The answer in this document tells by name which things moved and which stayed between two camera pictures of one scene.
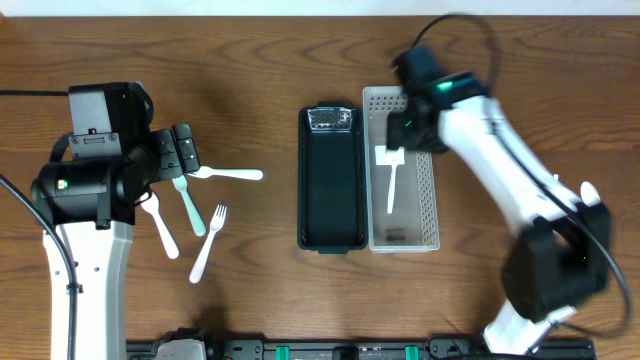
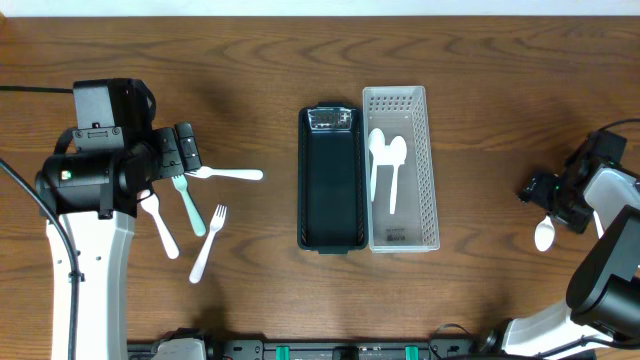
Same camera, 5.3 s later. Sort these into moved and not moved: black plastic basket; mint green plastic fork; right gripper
Moved: right gripper
Not moved: mint green plastic fork; black plastic basket
